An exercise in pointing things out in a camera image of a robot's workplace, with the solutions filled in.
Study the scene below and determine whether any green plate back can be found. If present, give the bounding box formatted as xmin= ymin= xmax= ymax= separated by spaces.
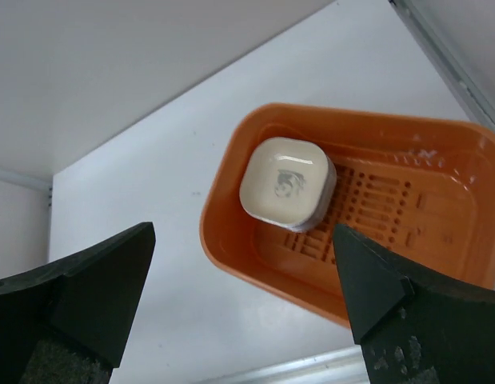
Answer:
xmin=289 ymin=156 xmax=337 ymax=233

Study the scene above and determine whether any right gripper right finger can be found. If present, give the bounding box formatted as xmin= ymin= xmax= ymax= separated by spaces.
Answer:
xmin=332 ymin=224 xmax=495 ymax=383

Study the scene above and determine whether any orange plastic bin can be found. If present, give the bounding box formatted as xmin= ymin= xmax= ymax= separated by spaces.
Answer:
xmin=200 ymin=103 xmax=495 ymax=326

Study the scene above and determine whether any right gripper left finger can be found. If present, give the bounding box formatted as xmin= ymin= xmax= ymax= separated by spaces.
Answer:
xmin=0 ymin=222 xmax=155 ymax=383

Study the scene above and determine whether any cream plate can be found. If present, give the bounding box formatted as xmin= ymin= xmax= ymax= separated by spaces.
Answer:
xmin=239 ymin=137 xmax=329 ymax=230

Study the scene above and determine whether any aluminium side rail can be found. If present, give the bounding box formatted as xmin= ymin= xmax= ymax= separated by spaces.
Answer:
xmin=390 ymin=0 xmax=495 ymax=132

